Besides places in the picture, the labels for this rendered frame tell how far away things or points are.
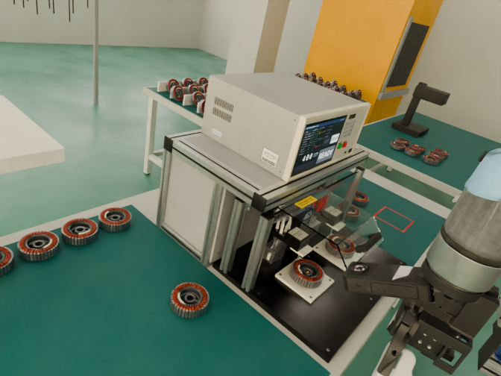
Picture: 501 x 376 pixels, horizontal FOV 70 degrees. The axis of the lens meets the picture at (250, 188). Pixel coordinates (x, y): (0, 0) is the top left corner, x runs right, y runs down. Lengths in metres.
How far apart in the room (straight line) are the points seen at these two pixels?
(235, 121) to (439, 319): 0.84
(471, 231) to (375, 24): 4.40
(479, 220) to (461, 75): 5.95
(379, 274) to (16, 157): 0.71
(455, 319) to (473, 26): 5.97
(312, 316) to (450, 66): 5.55
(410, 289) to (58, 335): 0.85
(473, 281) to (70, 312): 0.95
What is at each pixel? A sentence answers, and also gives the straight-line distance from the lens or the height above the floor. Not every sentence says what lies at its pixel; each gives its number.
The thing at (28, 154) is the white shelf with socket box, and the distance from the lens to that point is 0.87.
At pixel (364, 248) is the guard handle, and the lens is 1.02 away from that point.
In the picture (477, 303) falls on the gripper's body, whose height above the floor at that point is 1.34.
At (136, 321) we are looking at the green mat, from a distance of 1.09.
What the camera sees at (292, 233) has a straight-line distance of 1.21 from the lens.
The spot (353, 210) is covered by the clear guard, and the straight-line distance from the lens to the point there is 1.16.
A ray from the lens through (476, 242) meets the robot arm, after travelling 0.45.
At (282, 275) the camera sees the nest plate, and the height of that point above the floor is 0.78.
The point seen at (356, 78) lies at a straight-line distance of 4.83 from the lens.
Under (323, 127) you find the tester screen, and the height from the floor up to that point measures 1.28.
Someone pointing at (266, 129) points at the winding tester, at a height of 1.24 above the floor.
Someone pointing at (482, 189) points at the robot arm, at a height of 1.47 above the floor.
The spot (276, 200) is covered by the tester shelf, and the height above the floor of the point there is 1.09.
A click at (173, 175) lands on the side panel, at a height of 0.99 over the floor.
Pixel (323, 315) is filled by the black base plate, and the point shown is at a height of 0.77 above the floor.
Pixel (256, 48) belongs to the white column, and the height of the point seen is 0.88.
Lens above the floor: 1.60
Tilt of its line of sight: 29 degrees down
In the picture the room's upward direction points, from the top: 14 degrees clockwise
